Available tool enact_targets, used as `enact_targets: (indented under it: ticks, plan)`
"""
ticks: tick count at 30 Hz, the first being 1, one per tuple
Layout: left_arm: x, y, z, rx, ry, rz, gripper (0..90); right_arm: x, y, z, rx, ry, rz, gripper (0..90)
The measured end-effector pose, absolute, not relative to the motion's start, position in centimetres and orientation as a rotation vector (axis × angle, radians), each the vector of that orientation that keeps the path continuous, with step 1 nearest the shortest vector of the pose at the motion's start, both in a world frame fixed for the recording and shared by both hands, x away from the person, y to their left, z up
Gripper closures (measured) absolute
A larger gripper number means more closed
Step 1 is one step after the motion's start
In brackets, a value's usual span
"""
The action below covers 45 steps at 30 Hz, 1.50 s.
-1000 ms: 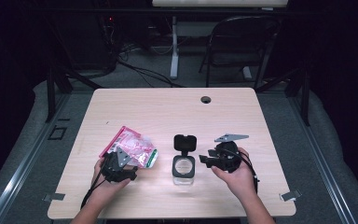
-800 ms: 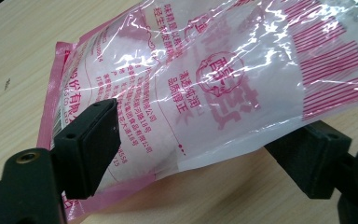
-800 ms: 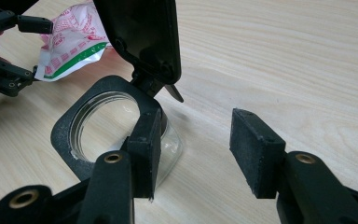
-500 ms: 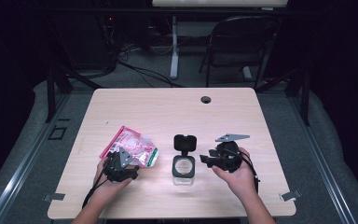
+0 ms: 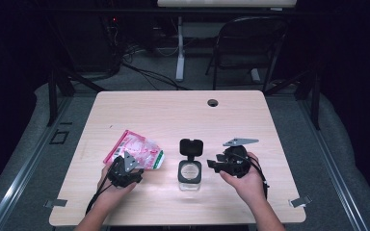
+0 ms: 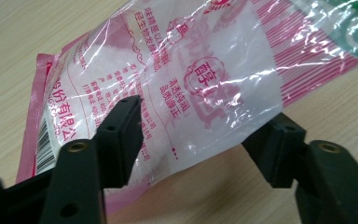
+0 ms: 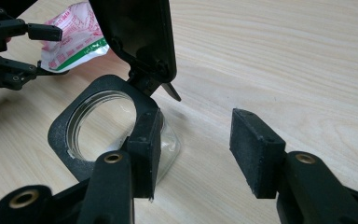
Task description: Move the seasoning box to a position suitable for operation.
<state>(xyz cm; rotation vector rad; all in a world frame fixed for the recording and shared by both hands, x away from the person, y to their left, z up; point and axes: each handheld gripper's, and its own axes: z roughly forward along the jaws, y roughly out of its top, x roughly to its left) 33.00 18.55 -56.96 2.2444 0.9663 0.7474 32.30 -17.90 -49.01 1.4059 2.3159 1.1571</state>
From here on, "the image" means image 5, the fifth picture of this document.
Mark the black folding chair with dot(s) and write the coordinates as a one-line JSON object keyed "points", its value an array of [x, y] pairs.
{"points": [[250, 35]]}

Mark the person's left hand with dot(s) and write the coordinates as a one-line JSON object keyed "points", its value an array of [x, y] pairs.
{"points": [[114, 195]]}

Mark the clear jar with black lid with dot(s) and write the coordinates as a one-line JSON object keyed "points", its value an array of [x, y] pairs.
{"points": [[189, 171]]}

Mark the person's right hand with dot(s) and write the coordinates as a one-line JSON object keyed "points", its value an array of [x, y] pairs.
{"points": [[249, 187]]}

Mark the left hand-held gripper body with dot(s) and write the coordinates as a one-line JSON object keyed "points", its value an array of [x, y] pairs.
{"points": [[122, 176]]}

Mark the pink and white plastic bag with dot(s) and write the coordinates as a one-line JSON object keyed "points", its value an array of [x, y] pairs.
{"points": [[141, 149]]}

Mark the aluminium floor rail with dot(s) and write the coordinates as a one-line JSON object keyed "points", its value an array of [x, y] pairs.
{"points": [[22, 179], [337, 173]]}

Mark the white desk leg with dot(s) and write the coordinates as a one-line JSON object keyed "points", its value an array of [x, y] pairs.
{"points": [[180, 57]]}

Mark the black metal stand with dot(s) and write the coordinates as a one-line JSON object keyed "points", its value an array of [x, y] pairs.
{"points": [[315, 102], [52, 96]]}

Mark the grey tape piece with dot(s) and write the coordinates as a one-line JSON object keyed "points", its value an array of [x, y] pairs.
{"points": [[56, 203], [300, 201]]}

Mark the dark computer tower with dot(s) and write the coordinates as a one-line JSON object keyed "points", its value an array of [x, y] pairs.
{"points": [[86, 45]]}

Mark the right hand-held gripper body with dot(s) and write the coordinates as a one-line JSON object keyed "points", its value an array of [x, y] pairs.
{"points": [[237, 163]]}

